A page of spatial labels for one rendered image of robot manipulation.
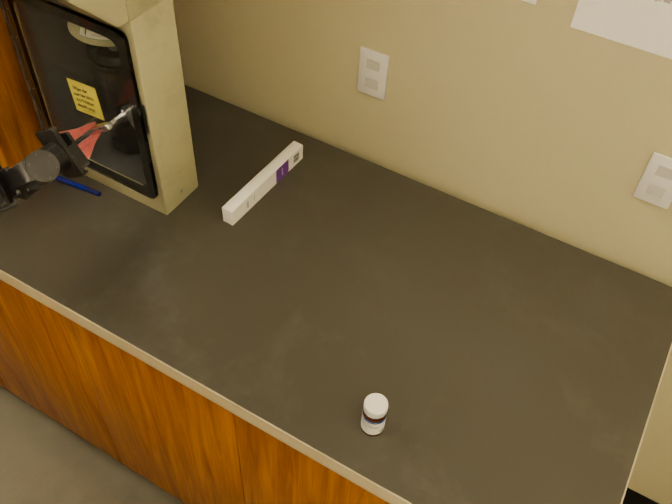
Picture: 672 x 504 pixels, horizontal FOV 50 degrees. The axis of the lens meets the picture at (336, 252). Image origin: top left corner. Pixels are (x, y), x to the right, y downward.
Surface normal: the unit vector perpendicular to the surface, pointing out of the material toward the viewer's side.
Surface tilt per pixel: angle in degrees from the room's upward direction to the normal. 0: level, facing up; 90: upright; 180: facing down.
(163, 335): 0
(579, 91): 90
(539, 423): 0
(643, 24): 90
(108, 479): 0
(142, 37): 90
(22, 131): 90
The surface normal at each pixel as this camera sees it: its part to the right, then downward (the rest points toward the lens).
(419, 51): -0.51, 0.63
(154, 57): 0.86, 0.40
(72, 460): 0.04, -0.66
